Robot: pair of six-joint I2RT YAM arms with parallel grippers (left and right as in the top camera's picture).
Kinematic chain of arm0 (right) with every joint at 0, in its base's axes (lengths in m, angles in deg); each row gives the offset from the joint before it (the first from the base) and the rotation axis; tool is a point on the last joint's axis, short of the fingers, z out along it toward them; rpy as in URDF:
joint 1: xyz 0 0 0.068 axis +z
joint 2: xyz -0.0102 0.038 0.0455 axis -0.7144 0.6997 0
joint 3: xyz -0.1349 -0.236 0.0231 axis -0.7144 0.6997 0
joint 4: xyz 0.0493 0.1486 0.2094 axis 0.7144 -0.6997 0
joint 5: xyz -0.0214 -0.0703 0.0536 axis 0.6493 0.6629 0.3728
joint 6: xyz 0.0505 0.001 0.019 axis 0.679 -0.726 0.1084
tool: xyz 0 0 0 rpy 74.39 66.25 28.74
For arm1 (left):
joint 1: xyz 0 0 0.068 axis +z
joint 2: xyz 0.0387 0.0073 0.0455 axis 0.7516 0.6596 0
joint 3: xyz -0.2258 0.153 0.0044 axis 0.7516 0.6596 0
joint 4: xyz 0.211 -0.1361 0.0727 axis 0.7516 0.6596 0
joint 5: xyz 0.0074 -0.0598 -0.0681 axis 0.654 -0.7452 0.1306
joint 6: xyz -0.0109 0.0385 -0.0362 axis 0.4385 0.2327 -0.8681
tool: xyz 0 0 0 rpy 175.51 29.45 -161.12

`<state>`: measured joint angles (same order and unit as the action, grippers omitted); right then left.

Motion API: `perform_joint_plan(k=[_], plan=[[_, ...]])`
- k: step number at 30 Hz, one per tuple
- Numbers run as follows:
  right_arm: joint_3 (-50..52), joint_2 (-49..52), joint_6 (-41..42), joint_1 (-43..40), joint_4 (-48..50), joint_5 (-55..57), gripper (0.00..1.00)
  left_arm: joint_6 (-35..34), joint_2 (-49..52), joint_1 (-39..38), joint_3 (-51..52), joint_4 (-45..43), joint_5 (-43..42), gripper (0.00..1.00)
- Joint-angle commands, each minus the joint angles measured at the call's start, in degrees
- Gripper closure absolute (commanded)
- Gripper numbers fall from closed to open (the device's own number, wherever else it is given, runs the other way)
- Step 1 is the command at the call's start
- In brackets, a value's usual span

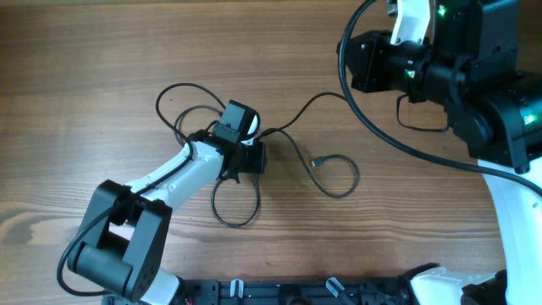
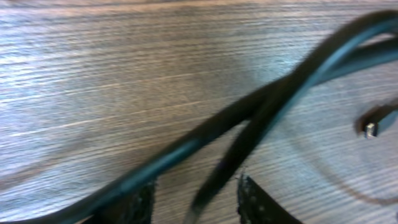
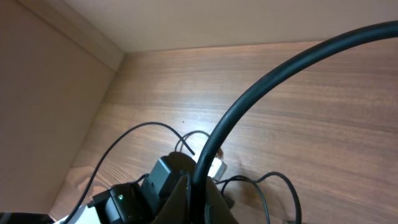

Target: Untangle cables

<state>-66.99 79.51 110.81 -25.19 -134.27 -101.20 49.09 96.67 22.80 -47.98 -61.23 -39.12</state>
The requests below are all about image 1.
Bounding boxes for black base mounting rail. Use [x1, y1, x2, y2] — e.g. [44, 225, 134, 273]
[138, 277, 413, 305]

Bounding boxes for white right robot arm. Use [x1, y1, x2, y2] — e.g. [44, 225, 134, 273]
[337, 1, 541, 304]

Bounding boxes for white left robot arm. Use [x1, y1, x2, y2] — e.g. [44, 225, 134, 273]
[58, 101, 265, 304]

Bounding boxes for black left camera cable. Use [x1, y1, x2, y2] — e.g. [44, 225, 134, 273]
[56, 82, 228, 297]

